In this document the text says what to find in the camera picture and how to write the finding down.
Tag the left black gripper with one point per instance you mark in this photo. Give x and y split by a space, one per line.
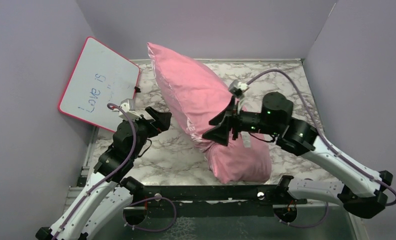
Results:
161 121

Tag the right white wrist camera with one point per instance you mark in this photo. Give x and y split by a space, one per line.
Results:
238 89

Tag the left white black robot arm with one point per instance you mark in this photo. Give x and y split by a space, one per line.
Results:
109 189

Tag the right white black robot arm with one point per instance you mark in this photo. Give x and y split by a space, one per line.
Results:
358 189

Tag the pink floral pillowcase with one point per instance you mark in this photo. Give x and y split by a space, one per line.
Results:
194 95

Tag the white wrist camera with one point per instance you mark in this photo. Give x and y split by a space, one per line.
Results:
129 107
238 89

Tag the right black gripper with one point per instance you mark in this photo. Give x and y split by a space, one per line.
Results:
220 133

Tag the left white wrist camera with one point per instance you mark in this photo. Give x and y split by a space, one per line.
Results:
129 107

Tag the pink framed whiteboard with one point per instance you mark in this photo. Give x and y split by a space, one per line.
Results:
99 77

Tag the black mounting rail base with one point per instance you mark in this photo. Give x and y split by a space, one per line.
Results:
203 201

